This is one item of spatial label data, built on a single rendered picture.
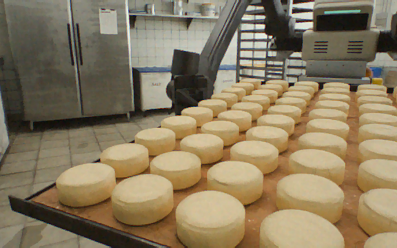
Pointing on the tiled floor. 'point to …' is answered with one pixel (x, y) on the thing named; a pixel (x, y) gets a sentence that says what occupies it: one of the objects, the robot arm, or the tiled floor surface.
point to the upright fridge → (69, 59)
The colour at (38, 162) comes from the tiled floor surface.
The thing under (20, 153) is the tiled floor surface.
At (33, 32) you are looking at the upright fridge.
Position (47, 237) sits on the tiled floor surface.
